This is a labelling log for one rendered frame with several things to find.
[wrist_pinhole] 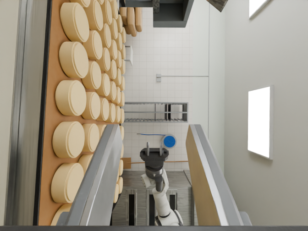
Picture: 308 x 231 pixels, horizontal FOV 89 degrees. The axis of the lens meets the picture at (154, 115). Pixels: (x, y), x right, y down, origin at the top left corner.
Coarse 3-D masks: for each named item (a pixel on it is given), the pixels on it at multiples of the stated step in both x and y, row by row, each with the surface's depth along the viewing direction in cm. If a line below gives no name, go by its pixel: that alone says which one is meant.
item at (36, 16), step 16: (32, 0) 23; (32, 16) 23; (32, 32) 23; (32, 48) 23; (32, 64) 23; (32, 80) 22; (32, 96) 22; (32, 112) 22; (32, 128) 22; (32, 144) 22; (32, 160) 22; (16, 176) 21; (32, 176) 21; (16, 192) 21; (32, 192) 21; (16, 208) 21; (32, 208) 21; (16, 224) 21; (32, 224) 21
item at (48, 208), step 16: (64, 0) 22; (64, 32) 22; (48, 64) 19; (48, 80) 19; (80, 80) 27; (48, 96) 19; (48, 112) 19; (48, 128) 19; (48, 144) 19; (48, 160) 19; (64, 160) 22; (48, 176) 19; (48, 192) 19; (48, 208) 19; (48, 224) 19
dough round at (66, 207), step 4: (64, 204) 22; (68, 204) 22; (60, 208) 21; (64, 208) 21; (68, 208) 21; (56, 212) 20; (60, 212) 20; (56, 216) 20; (52, 220) 20; (56, 220) 19; (52, 224) 19
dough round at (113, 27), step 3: (114, 18) 42; (114, 21) 41; (111, 24) 40; (114, 24) 41; (111, 27) 40; (114, 27) 41; (111, 30) 41; (114, 30) 41; (117, 30) 45; (111, 33) 41; (114, 33) 42; (117, 33) 45; (111, 36) 42; (114, 36) 42; (117, 36) 45
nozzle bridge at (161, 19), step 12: (132, 0) 74; (144, 0) 74; (156, 0) 65; (168, 0) 71; (180, 0) 71; (192, 0) 60; (156, 12) 71; (168, 12) 72; (180, 12) 72; (156, 24) 74; (168, 24) 74; (180, 24) 74
